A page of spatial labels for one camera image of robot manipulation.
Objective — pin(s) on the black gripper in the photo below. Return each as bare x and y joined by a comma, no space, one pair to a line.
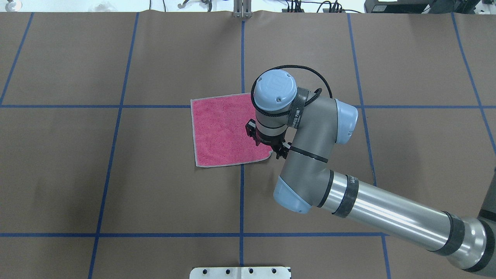
266,140

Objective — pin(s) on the pink towel with white hem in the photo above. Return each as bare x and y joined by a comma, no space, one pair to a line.
219,132

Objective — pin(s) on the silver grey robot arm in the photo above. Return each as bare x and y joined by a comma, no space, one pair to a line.
302,127

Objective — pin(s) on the black equipment box at table edge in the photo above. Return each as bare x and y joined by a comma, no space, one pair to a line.
420,6

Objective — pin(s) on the white metal camera mount base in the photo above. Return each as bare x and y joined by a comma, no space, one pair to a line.
260,272

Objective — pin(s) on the metal bracket at table edge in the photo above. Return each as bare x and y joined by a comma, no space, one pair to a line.
242,9

